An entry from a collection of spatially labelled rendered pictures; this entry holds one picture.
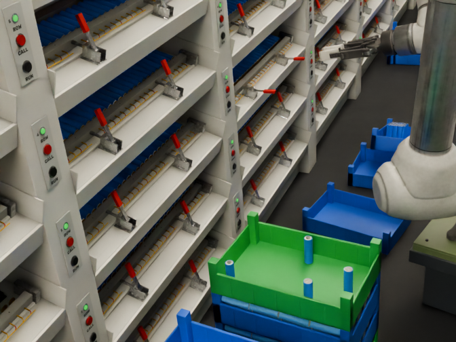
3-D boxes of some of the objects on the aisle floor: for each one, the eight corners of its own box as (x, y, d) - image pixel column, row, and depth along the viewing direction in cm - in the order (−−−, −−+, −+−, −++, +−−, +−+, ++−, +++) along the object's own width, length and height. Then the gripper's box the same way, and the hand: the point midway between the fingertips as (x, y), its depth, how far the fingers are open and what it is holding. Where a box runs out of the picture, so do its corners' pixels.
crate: (411, 222, 224) (412, 201, 220) (387, 255, 210) (388, 234, 206) (329, 200, 239) (329, 181, 235) (302, 229, 225) (301, 209, 221)
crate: (385, 137, 277) (387, 117, 275) (436, 143, 269) (438, 123, 267) (370, 149, 250) (372, 128, 248) (425, 156, 242) (427, 134, 240)
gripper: (393, 63, 195) (316, 74, 206) (404, 44, 207) (331, 56, 219) (387, 39, 192) (310, 51, 203) (399, 21, 204) (326, 34, 216)
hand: (331, 52), depth 209 cm, fingers open, 3 cm apart
